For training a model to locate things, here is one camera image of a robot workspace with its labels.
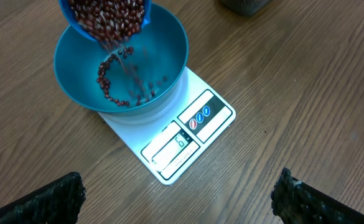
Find red beans in scoop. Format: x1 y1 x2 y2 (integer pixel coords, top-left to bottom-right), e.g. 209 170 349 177
68 0 145 50

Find blue plastic measuring scoop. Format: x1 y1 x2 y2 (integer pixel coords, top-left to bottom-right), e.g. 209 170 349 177
58 0 152 42

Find white digital kitchen scale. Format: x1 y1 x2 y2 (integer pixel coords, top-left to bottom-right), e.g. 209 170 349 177
100 68 236 185

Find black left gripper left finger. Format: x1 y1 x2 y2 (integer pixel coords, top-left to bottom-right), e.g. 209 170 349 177
0 172 86 224

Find clear plastic container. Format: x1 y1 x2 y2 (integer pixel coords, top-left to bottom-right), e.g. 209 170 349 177
221 0 271 16

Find red beans in bowl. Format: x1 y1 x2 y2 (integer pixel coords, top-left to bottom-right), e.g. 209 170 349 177
96 45 167 108

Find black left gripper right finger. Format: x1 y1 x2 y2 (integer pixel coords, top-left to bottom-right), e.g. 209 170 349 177
271 167 364 224

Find teal metal bowl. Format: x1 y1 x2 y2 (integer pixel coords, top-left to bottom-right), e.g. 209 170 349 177
54 4 189 116

